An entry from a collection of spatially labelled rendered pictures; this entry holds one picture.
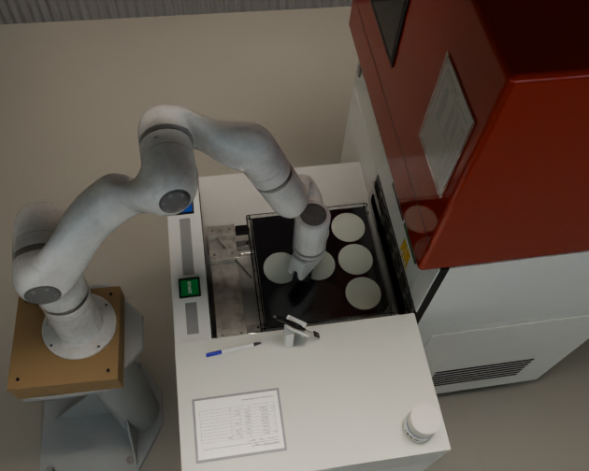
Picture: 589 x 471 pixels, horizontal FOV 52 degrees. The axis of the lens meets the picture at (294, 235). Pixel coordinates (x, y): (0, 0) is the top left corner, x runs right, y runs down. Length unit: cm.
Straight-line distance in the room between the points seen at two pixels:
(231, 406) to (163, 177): 64
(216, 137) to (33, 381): 85
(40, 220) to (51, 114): 205
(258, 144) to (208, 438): 71
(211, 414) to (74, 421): 115
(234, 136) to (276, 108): 214
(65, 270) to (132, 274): 147
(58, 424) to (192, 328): 112
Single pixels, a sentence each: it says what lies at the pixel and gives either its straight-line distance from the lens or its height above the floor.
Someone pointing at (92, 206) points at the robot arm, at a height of 143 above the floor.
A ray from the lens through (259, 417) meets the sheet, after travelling 151.
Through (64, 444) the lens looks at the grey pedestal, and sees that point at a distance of 258.
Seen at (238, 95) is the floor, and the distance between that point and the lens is 334.
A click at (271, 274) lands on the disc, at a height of 90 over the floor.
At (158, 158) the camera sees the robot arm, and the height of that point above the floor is 155.
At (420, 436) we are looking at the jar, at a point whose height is 103.
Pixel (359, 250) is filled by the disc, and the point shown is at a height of 90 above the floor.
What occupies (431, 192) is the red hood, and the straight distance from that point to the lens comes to 126.
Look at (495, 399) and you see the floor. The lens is 269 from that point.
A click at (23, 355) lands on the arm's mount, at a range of 174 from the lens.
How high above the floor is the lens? 244
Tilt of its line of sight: 60 degrees down
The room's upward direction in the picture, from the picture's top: 5 degrees clockwise
